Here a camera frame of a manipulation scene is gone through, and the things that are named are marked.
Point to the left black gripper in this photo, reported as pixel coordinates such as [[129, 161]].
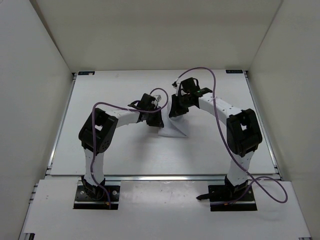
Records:
[[157, 122]]

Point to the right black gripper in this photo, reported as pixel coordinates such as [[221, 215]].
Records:
[[176, 110]]

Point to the white skirt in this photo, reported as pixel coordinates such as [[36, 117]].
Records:
[[175, 127]]

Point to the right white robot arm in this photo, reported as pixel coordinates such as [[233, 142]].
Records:
[[243, 134]]

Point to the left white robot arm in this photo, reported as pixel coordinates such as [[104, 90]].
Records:
[[97, 133]]

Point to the right blue corner label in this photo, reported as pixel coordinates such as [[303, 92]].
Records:
[[233, 71]]

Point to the blue corner label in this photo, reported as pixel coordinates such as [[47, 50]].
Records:
[[233, 71], [86, 73]]

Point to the left blue corner label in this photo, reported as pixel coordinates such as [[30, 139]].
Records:
[[86, 73]]

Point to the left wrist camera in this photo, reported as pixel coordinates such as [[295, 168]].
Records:
[[157, 99]]

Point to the aluminium table rail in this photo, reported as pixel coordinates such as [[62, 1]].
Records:
[[165, 177]]

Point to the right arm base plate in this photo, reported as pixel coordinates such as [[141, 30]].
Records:
[[221, 199]]

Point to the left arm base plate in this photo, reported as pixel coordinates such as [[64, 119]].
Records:
[[84, 200]]

